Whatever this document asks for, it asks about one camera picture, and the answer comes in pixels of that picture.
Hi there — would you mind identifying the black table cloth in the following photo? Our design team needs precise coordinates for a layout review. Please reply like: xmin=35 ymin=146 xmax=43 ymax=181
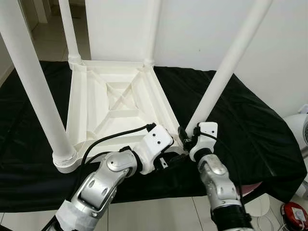
xmin=0 ymin=60 xmax=308 ymax=212

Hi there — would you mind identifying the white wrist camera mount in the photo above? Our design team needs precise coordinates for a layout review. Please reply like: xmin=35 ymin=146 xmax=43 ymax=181
xmin=189 ymin=122 xmax=218 ymax=162
xmin=141 ymin=125 xmax=175 ymax=174

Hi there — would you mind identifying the white plastic table top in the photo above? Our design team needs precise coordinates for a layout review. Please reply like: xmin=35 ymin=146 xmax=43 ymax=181
xmin=53 ymin=59 xmax=186 ymax=173

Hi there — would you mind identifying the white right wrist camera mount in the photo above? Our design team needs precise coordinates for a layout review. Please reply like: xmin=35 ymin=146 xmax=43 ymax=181
xmin=189 ymin=122 xmax=218 ymax=162

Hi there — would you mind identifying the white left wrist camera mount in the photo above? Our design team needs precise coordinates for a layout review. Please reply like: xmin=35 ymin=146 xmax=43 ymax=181
xmin=141 ymin=125 xmax=175 ymax=174

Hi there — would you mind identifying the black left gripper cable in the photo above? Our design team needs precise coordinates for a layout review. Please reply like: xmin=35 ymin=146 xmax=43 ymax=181
xmin=89 ymin=151 xmax=114 ymax=164

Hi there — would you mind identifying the white floor cable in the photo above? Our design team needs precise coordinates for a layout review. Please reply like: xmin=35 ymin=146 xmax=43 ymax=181
xmin=260 ymin=217 xmax=284 ymax=231

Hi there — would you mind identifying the white round stand base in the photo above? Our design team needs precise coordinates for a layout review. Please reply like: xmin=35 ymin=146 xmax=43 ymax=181
xmin=245 ymin=195 xmax=273 ymax=217

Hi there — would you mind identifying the black table leg bar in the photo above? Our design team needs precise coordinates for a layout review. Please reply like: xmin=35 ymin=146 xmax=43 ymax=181
xmin=243 ymin=185 xmax=270 ymax=207

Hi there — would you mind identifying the pink stool seat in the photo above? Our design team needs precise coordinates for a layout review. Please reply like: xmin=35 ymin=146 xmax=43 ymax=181
xmin=241 ymin=182 xmax=263 ymax=195

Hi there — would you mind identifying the red round floor object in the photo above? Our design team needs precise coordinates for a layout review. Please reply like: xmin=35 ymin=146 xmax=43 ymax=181
xmin=282 ymin=202 xmax=308 ymax=227

